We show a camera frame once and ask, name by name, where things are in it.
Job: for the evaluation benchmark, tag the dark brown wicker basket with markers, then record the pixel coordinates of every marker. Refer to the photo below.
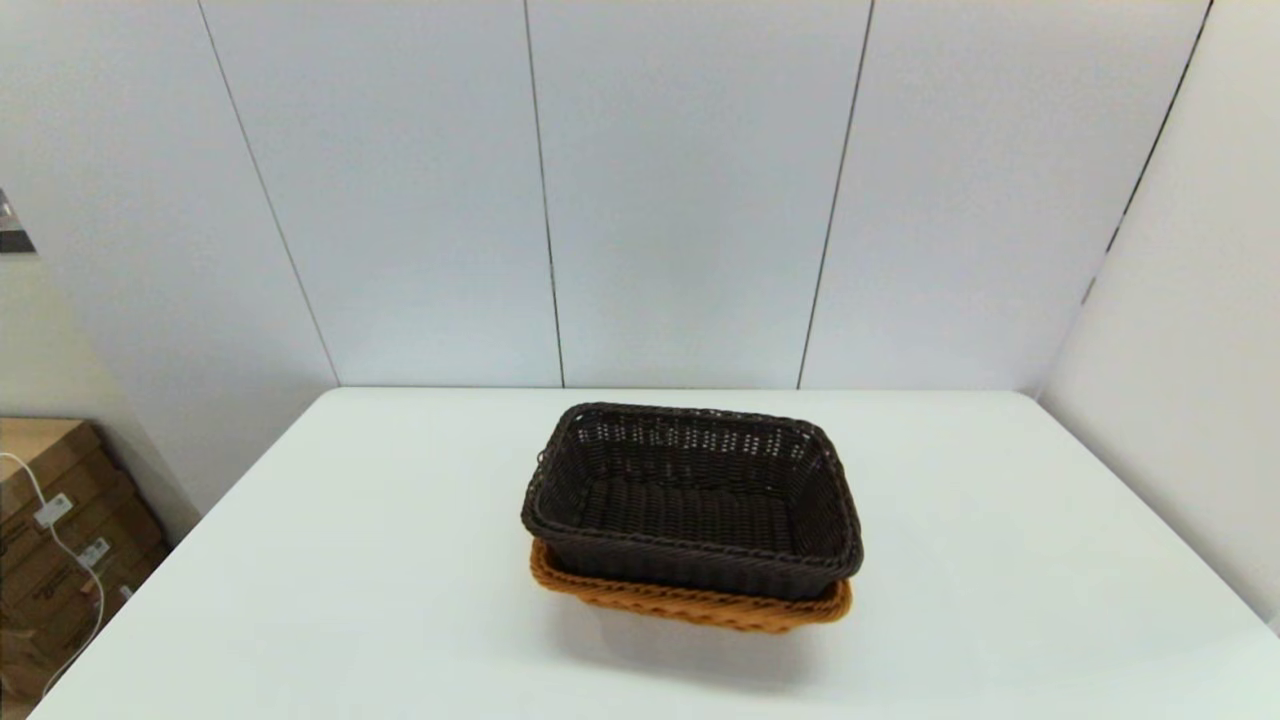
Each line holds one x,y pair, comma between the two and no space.
690,510

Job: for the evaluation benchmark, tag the orange wicker basket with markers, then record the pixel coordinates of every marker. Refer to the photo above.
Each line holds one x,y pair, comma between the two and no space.
700,608

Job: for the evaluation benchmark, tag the brown cardboard box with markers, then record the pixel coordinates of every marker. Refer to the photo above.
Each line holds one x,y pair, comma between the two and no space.
60,610
40,450

